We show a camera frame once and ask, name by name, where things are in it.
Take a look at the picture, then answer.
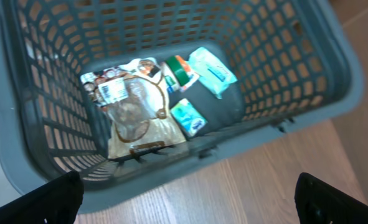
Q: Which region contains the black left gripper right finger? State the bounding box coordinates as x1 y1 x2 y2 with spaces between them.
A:
295 172 368 224

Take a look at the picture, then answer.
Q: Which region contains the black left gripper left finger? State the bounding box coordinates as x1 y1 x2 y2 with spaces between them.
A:
0 171 84 224

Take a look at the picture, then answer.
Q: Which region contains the beige brown snack bag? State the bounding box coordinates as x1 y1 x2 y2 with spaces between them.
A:
80 57 186 159

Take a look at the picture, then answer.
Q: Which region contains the small teal tissue pack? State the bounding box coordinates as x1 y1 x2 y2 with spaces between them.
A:
171 98 207 138

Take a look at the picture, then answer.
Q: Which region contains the teal wet wipes pack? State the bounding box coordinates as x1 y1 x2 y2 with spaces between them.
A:
187 47 237 99

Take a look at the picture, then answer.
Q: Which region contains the small orange tissue pack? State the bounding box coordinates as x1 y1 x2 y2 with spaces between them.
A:
175 55 199 92

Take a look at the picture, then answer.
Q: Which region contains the green lid jar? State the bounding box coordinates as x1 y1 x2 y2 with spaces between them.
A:
161 55 190 93

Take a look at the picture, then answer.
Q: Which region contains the grey plastic mesh basket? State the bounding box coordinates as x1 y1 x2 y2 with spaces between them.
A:
0 0 364 213

